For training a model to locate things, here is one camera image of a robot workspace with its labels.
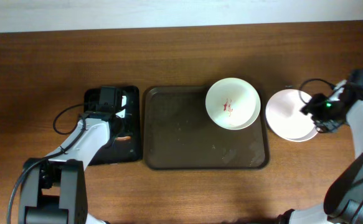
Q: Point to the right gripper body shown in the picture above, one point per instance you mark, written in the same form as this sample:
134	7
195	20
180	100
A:
311	106

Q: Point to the green orange sponge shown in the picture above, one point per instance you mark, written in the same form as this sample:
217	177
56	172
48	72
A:
123	138

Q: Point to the white plate red stain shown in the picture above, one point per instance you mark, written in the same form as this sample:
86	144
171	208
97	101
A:
283	113

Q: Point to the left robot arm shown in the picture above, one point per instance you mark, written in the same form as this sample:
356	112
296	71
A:
52	188

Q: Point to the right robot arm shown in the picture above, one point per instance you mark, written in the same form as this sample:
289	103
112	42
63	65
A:
343	202

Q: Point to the small black tray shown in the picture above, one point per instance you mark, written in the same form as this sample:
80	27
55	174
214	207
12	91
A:
125	151

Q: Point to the white clean plate aside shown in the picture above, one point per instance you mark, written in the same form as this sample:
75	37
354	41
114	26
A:
300	136

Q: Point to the large brown tray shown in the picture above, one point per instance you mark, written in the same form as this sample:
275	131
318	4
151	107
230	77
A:
179	135

